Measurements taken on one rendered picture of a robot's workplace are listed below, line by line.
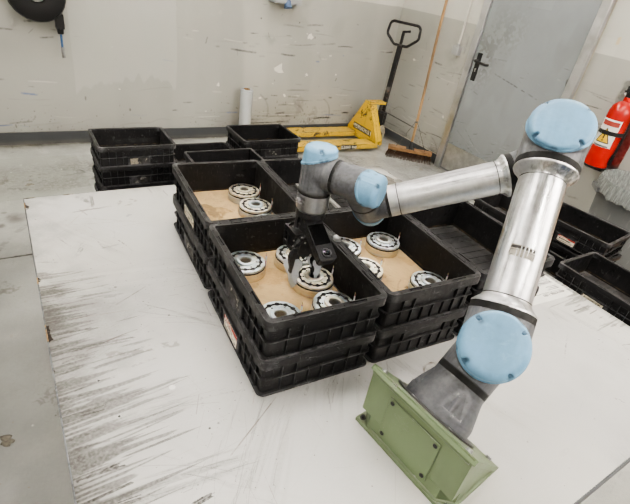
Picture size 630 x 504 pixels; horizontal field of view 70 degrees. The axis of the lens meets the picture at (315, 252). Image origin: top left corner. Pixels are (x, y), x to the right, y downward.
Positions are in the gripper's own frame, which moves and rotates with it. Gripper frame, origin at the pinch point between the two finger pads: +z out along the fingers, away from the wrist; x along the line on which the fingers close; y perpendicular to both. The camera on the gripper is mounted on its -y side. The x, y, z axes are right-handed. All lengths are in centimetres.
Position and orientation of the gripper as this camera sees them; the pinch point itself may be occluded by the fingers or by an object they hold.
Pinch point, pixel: (303, 282)
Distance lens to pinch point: 114.2
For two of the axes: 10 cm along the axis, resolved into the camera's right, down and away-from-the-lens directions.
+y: -4.7, -5.3, 7.0
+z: -1.5, 8.4, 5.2
